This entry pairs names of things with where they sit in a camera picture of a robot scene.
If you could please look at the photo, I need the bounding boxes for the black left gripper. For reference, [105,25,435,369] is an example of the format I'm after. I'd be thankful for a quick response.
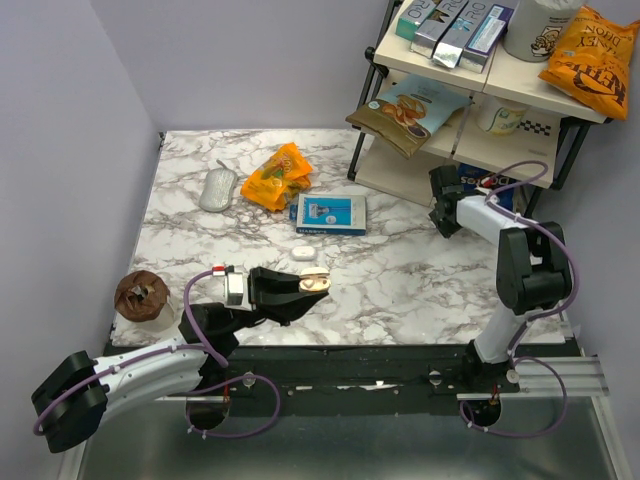
[225,267,327,337]

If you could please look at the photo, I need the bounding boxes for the beige small earbud case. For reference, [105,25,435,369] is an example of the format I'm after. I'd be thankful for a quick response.
[298,267,331,293]

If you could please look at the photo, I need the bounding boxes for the white earbud charging case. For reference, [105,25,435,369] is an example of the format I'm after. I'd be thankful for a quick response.
[290,246,317,262]

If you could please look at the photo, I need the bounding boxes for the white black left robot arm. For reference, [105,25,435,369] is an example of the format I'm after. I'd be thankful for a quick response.
[31,266,331,453]

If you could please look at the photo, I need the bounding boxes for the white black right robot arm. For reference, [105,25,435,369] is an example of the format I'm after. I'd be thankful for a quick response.
[429,165,578,392]

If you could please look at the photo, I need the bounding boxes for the blue Doritos bag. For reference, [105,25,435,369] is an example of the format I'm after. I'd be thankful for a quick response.
[457,164,515,211]

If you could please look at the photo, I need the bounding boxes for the blue gold chips bag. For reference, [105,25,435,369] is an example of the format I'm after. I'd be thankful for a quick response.
[346,74,471,158]

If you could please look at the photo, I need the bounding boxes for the white yellow cup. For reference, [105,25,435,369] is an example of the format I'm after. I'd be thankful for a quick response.
[475,96,529,136]

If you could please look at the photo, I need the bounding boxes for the blue Harry's razor box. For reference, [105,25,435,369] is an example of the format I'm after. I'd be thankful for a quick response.
[289,194,367,236]

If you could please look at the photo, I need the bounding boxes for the black beige shelf rack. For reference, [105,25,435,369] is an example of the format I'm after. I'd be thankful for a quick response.
[347,1,609,214]

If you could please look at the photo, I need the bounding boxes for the grey glitter pouch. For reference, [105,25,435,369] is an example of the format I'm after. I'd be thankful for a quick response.
[198,160,238,213]

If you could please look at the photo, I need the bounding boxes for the orange candy bag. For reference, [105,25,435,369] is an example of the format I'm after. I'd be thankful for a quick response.
[241,143,313,212]

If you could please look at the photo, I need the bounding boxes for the brown paper cupcake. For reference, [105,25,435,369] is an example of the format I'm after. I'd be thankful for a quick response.
[114,270,175,333]

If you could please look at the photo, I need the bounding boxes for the silver RO box left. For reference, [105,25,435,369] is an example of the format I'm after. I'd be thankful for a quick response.
[410,0,468,58]

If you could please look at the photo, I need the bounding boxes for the silver ro box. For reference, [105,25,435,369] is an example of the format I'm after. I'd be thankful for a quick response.
[431,1,490,69]
[410,0,468,58]

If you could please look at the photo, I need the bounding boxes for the purple blue box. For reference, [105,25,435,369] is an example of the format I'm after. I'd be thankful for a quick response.
[458,4,514,73]

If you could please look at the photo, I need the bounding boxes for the silver RO box middle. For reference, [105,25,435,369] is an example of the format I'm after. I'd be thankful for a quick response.
[431,1,490,69]

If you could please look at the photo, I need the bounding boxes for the green RO box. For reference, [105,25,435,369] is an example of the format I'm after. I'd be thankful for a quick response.
[395,0,439,41]

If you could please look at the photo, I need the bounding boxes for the white popcorn tub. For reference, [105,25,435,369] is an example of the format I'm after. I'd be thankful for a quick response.
[504,0,585,63]

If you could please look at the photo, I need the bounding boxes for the orange honey dijon chips bag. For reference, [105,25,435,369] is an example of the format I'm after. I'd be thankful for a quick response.
[538,6,639,121]

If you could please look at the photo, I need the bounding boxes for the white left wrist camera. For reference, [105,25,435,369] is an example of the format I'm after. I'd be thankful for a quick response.
[223,266,249,308]

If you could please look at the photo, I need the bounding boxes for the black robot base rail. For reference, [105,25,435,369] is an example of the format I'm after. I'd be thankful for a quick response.
[196,345,519,417]

